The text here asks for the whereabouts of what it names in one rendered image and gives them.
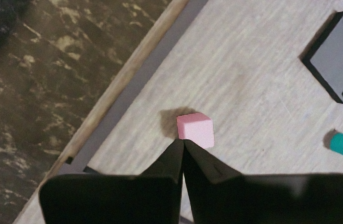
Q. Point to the pink cube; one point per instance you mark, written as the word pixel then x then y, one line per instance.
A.
pixel 198 127

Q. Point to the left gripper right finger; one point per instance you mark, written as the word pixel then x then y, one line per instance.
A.
pixel 214 199

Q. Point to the teal cylinder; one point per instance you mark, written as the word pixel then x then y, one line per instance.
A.
pixel 336 144

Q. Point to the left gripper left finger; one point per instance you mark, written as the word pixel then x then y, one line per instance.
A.
pixel 151 197

